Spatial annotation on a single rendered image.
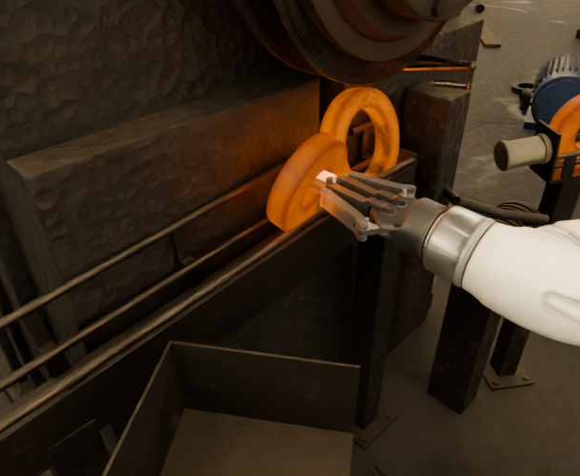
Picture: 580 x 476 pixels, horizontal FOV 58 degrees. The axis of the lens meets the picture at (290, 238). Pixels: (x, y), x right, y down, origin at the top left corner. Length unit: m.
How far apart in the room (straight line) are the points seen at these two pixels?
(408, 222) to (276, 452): 0.31
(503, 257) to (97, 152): 0.47
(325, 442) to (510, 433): 0.89
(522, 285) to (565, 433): 0.94
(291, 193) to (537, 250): 0.30
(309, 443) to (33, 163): 0.43
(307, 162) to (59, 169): 0.30
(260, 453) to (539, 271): 0.36
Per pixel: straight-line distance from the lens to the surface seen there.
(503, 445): 1.43
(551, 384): 1.60
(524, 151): 1.11
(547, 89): 2.85
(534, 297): 0.61
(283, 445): 0.62
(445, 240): 0.63
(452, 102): 0.99
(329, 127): 0.83
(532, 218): 1.14
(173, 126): 0.68
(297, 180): 0.69
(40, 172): 0.61
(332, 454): 0.62
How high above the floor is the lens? 1.13
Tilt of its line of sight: 35 degrees down
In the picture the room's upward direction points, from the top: 1 degrees counter-clockwise
